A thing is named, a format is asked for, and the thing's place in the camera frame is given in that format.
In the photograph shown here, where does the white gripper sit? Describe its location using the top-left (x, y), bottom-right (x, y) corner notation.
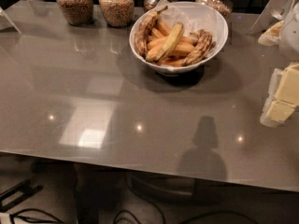
top-left (258, 2), bottom-right (299, 127)

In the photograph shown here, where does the yellow banana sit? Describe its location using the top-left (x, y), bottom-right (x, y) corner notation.
top-left (154, 22), bottom-right (184, 62)

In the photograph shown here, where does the brown spotted banana right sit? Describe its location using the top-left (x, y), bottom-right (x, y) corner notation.
top-left (182, 29), bottom-right (213, 66)

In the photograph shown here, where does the brown spotted banana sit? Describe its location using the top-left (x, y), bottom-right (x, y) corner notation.
top-left (134, 6), bottom-right (168, 56)
top-left (182, 29), bottom-right (213, 66)

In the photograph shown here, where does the white ceramic bowl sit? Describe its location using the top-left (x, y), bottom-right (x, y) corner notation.
top-left (129, 2), bottom-right (228, 76)

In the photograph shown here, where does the white paper napkin in bowl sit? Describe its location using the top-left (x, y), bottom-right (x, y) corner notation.
top-left (156, 0), bottom-right (217, 36)

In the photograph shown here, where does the yellow bananas pile in bowl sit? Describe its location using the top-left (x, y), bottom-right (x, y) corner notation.
top-left (145, 18), bottom-right (199, 68)

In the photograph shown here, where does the brown spotted banana left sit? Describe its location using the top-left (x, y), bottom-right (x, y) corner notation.
top-left (134, 6), bottom-right (168, 56)

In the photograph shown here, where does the white paper stand right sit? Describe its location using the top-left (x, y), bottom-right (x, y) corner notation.
top-left (249, 0), bottom-right (298, 35)

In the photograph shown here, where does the white paper stand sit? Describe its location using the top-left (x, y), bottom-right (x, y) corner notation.
top-left (249, 0), bottom-right (298, 35)
top-left (0, 7), bottom-right (21, 34)

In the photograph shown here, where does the glass jar of grains left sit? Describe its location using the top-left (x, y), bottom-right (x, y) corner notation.
top-left (56, 0), bottom-right (93, 26)

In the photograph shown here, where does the dark table leg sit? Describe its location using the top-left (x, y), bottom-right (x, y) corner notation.
top-left (74, 163), bottom-right (122, 224)

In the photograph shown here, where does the black floor stand left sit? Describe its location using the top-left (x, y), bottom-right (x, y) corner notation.
top-left (0, 179), bottom-right (43, 213)

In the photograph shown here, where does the white paper stand left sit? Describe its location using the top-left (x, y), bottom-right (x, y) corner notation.
top-left (0, 7), bottom-right (21, 34)

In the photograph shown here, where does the black cable on floor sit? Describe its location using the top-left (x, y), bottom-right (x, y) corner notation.
top-left (8, 207), bottom-right (260, 224)

